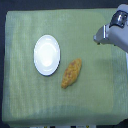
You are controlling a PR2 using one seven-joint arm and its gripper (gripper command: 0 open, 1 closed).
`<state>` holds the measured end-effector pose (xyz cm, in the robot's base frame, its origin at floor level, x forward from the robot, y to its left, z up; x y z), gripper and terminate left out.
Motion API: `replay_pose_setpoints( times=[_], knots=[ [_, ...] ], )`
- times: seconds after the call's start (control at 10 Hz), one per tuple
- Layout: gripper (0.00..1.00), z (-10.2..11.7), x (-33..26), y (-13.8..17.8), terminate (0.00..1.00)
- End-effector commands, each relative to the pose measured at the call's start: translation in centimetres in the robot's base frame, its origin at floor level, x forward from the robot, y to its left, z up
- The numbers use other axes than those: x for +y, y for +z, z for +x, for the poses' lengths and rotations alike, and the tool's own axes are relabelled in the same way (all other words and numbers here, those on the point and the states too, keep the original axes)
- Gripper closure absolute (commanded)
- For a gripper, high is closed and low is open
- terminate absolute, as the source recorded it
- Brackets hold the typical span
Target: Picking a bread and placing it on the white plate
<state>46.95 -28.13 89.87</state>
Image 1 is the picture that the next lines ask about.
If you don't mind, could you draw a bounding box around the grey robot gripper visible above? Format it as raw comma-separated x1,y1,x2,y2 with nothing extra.
92,4,128,54

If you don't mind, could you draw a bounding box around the golden brown bread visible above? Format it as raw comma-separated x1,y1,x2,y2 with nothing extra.
61,58,82,88

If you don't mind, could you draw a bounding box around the white round plate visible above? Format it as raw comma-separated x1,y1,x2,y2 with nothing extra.
34,35,60,76

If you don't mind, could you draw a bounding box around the green tablecloth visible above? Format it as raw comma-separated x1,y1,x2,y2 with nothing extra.
2,9,128,127

